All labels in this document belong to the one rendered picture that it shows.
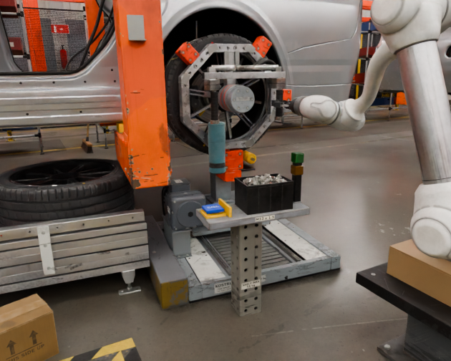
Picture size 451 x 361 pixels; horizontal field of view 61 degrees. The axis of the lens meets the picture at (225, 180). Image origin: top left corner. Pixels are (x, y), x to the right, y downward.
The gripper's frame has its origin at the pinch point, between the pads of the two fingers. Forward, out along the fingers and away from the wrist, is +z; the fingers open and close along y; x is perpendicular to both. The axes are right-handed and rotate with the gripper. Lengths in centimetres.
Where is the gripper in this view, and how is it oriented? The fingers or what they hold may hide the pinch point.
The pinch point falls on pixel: (279, 103)
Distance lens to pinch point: 193.9
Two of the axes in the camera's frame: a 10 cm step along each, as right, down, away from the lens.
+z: -3.6, -2.4, 9.0
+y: 9.3, -1.1, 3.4
